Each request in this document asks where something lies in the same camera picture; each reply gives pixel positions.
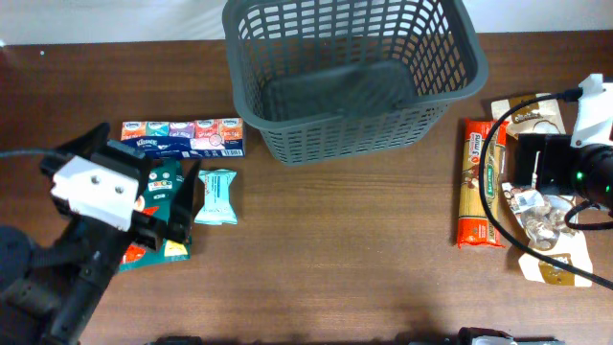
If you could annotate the beige snack pouch lower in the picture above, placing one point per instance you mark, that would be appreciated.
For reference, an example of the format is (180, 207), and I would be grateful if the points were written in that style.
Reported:
(542, 219)

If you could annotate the beige snack pouch upper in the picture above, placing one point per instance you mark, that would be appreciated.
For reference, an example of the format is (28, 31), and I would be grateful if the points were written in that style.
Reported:
(543, 117)

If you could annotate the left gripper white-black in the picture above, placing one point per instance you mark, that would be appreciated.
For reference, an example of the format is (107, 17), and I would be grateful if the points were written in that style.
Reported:
(150, 226)

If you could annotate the dark device bottom edge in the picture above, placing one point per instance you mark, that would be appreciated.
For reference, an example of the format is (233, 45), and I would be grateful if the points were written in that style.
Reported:
(480, 336)

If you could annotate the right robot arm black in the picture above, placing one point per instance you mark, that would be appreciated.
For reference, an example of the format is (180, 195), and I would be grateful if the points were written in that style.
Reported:
(575, 164)

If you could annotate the blue Kleenex tissue multipack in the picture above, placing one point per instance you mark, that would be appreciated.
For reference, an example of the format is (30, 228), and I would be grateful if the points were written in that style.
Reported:
(200, 139)

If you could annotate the mint toilet wipes pack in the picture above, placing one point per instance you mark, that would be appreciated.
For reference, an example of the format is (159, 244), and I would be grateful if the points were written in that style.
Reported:
(217, 208)

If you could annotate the right gripper black-white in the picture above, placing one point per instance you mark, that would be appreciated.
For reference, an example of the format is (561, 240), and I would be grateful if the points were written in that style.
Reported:
(541, 163)

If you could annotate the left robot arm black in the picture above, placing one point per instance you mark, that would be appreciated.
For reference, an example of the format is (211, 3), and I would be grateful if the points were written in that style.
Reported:
(49, 293)

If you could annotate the green Nescafe coffee bag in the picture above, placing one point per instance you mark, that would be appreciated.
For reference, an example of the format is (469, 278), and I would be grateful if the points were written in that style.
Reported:
(163, 184)

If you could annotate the beige snack pouch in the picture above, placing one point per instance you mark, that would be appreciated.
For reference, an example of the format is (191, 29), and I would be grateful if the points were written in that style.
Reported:
(543, 117)
(542, 219)

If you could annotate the grey plastic lattice basket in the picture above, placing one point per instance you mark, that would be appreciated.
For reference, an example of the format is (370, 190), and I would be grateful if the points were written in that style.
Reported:
(326, 79)

